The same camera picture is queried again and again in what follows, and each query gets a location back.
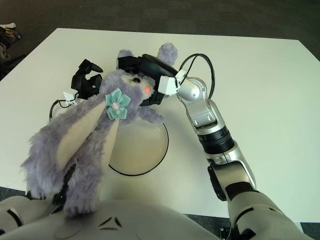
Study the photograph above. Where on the purple plush bunny doll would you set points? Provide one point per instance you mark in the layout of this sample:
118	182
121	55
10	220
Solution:
87	140

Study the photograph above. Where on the dark bag with white item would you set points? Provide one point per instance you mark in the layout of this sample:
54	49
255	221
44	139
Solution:
10	37

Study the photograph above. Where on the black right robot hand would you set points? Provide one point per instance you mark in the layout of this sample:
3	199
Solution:
152	66

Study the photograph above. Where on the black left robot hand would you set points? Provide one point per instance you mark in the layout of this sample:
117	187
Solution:
82	86

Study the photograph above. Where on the black metal bracket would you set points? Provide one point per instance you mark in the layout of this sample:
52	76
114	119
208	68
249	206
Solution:
223	233

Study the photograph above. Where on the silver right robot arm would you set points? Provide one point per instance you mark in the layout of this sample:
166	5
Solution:
207	112

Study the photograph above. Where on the white plate with black rim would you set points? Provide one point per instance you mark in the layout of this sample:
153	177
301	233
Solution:
140	150

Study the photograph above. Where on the grey robot torso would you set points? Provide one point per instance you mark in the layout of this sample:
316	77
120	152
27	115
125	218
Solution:
125	222

